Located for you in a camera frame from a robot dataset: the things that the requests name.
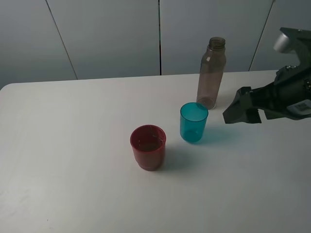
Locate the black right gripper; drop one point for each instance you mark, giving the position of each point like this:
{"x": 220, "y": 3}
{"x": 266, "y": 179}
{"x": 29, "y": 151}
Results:
{"x": 288, "y": 96}

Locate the teal translucent plastic cup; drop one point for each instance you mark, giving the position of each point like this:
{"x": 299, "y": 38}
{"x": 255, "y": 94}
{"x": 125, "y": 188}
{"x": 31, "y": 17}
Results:
{"x": 193, "y": 117}

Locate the translucent brown plastic bottle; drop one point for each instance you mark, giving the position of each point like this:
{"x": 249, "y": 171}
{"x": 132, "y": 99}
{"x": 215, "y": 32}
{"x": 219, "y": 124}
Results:
{"x": 211, "y": 72}

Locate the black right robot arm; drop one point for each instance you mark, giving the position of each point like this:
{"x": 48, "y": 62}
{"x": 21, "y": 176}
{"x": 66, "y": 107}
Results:
{"x": 288, "y": 96}

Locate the red plastic cup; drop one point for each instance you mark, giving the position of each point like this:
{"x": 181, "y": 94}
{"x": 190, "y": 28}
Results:
{"x": 148, "y": 144}

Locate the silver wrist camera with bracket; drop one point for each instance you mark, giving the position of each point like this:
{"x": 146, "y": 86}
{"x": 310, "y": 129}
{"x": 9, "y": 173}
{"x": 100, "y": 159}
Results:
{"x": 296, "y": 41}

